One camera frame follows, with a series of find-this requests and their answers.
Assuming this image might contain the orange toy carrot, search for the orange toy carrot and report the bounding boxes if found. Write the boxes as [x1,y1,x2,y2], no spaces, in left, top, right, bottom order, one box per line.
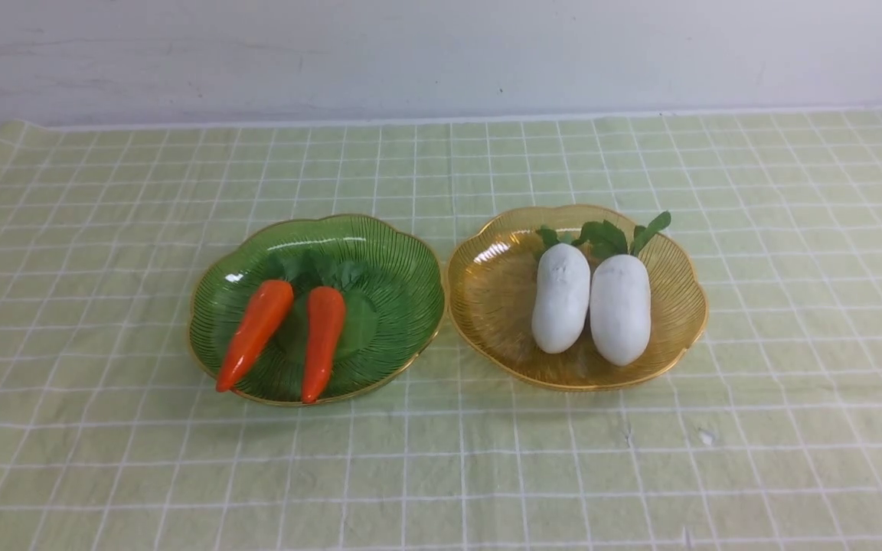
[216,257,302,392]
[301,253,364,404]

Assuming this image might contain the white radish nearer camera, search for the white radish nearer camera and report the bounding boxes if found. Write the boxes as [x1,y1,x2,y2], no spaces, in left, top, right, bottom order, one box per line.
[530,226,591,354]

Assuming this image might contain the white radish farther back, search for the white radish farther back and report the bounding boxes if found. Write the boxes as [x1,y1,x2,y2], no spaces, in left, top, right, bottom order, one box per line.
[573,210,671,367]

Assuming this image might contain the green ribbed plastic plate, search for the green ribbed plastic plate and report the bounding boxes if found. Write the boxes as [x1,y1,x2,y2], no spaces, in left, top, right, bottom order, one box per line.
[187,214,446,407]

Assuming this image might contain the amber ribbed plastic plate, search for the amber ribbed plastic plate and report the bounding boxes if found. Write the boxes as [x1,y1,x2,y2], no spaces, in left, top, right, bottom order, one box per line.
[446,204,710,392]

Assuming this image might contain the green checkered tablecloth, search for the green checkered tablecloth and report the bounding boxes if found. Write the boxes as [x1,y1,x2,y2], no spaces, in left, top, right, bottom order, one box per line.
[0,111,882,550]

